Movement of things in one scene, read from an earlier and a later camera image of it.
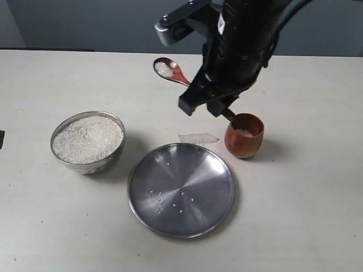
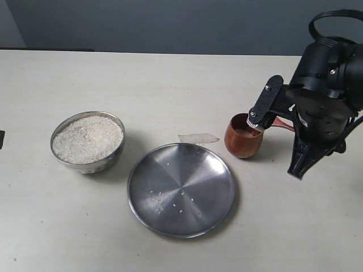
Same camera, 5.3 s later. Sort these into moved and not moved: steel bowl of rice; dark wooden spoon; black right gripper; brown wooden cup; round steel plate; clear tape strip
Moved: black right gripper; dark wooden spoon
Not moved: steel bowl of rice; round steel plate; brown wooden cup; clear tape strip
